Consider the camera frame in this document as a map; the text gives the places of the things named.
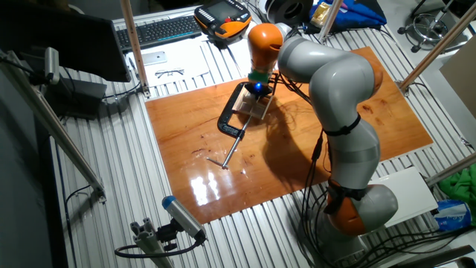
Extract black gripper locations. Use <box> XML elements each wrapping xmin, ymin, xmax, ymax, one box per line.
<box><xmin>243</xmin><ymin>81</ymin><xmax>276</xmax><ymax>104</ymax></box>

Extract wooden sliding window sash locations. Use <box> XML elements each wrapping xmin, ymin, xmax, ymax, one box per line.
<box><xmin>243</xmin><ymin>97</ymin><xmax>269</xmax><ymax>118</ymax></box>

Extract small wooden window frame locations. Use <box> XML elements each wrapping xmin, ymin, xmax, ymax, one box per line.
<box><xmin>232</xmin><ymin>84</ymin><xmax>275</xmax><ymax>121</ymax></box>

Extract black C-clamp with steel screw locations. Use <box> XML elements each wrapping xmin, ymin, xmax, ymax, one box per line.
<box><xmin>205</xmin><ymin>81</ymin><xmax>261</xmax><ymax>170</ymax></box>

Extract orange and black teach pendant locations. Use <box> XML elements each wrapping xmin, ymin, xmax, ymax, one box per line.
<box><xmin>193</xmin><ymin>0</ymin><xmax>253</xmax><ymax>42</ymax></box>

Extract black filament spool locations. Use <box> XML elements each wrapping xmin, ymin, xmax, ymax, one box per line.
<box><xmin>264</xmin><ymin>0</ymin><xmax>315</xmax><ymax>31</ymax></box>

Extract thin-framed eyeglasses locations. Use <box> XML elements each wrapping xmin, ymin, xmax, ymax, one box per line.
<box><xmin>154</xmin><ymin>68</ymin><xmax>186</xmax><ymax>80</ymax></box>

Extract glossy brown wooden board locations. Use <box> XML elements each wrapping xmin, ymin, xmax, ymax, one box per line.
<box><xmin>145</xmin><ymin>46</ymin><xmax>434</xmax><ymax>225</ymax></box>

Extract yellow packet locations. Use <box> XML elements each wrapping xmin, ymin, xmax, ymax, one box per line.
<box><xmin>310</xmin><ymin>1</ymin><xmax>332</xmax><ymax>29</ymax></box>

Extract silver smartphone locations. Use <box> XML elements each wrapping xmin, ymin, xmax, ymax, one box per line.
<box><xmin>141</xmin><ymin>51</ymin><xmax>168</xmax><ymax>67</ymax></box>

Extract black computer keyboard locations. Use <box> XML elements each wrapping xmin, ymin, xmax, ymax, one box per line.
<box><xmin>115</xmin><ymin>14</ymin><xmax>204</xmax><ymax>53</ymax></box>

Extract blue cloth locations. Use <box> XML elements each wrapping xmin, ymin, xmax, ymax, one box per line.
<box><xmin>303</xmin><ymin>0</ymin><xmax>387</xmax><ymax>34</ymax></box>

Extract chrome stool base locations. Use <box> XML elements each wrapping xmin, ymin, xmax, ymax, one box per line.
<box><xmin>396</xmin><ymin>0</ymin><xmax>470</xmax><ymax>54</ymax></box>

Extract dark grey computer box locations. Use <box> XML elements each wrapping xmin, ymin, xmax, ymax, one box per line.
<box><xmin>43</xmin><ymin>76</ymin><xmax>109</xmax><ymax>121</ymax></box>

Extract black computer monitor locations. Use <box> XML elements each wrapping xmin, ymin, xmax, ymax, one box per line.
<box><xmin>0</xmin><ymin>1</ymin><xmax>132</xmax><ymax>83</ymax></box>

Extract beige cardboard panel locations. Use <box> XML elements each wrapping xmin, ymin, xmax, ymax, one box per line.
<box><xmin>440</xmin><ymin>36</ymin><xmax>476</xmax><ymax>120</ymax></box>

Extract green cloth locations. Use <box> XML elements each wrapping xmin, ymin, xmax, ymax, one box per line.
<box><xmin>437</xmin><ymin>167</ymin><xmax>476</xmax><ymax>226</ymax></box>

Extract blue and white plastic bag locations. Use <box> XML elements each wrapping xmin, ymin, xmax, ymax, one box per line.
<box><xmin>432</xmin><ymin>199</ymin><xmax>473</xmax><ymax>232</ymax></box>

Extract dark metal bar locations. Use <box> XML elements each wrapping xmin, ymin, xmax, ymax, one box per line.
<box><xmin>390</xmin><ymin>255</ymin><xmax>476</xmax><ymax>268</ymax></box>

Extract aluminium frame pole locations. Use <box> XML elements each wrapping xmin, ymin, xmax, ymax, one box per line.
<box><xmin>318</xmin><ymin>0</ymin><xmax>344</xmax><ymax>45</ymax></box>
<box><xmin>118</xmin><ymin>0</ymin><xmax>152</xmax><ymax>98</ymax></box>
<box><xmin>396</xmin><ymin>2</ymin><xmax>476</xmax><ymax>94</ymax></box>
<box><xmin>425</xmin><ymin>152</ymin><xmax>476</xmax><ymax>187</ymax></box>

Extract black computer cable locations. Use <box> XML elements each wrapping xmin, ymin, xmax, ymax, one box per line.
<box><xmin>100</xmin><ymin>82</ymin><xmax>142</xmax><ymax>101</ymax></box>

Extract silver camera with blue cap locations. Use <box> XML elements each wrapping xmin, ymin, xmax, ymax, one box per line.
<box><xmin>161</xmin><ymin>195</ymin><xmax>208</xmax><ymax>243</ymax></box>

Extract black camera bracket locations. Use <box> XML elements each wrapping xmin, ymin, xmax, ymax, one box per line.
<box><xmin>155</xmin><ymin>219</ymin><xmax>180</xmax><ymax>252</ymax></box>

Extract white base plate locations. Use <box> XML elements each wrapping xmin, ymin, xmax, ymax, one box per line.
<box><xmin>371</xmin><ymin>166</ymin><xmax>440</xmax><ymax>229</ymax></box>

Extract short aluminium extrusion post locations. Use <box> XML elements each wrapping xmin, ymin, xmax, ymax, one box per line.
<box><xmin>129</xmin><ymin>217</ymin><xmax>176</xmax><ymax>268</ymax></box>

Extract black camera cable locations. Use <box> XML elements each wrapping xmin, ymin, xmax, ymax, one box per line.
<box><xmin>114</xmin><ymin>233</ymin><xmax>208</xmax><ymax>259</ymax></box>

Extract slanted aluminium frame beam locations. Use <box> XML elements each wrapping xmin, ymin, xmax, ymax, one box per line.
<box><xmin>0</xmin><ymin>50</ymin><xmax>108</xmax><ymax>204</ymax></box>

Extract silver depth camera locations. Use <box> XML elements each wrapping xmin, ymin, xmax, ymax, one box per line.
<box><xmin>43</xmin><ymin>47</ymin><xmax>61</xmax><ymax>86</ymax></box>

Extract thin black cable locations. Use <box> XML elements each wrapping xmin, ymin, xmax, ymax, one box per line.
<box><xmin>63</xmin><ymin>184</ymin><xmax>92</xmax><ymax>268</ymax></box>

